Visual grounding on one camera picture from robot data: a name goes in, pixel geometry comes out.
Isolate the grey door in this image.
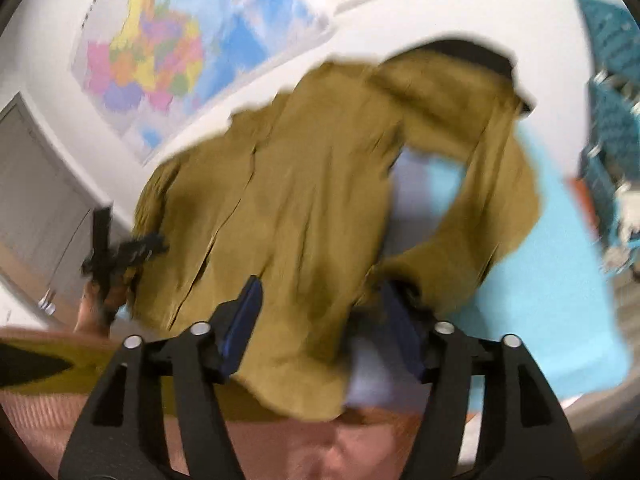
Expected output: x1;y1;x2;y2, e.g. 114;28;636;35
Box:
0;92;116;311

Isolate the person's left hand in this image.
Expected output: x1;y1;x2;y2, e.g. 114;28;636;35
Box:
87;275;138;325

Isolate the olive shirt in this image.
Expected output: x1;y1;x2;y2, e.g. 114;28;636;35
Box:
127;50;543;423

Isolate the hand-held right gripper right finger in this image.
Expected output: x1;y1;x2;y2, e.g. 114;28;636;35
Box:
382;280;586;480

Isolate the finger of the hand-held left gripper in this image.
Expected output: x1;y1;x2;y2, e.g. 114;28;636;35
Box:
136;232;170;262

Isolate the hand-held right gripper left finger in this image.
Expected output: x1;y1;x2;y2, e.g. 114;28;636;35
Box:
57;275;263;480

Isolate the black garment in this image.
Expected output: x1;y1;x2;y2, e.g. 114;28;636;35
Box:
390;37;536;116

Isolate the person's olive black clothing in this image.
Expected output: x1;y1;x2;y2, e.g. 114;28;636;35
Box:
0;337;176;413

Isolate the person's left forearm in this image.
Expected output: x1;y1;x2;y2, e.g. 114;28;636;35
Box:
0;305;126;353

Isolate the colourful wall map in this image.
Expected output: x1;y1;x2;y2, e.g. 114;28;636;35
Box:
70;0;336;166

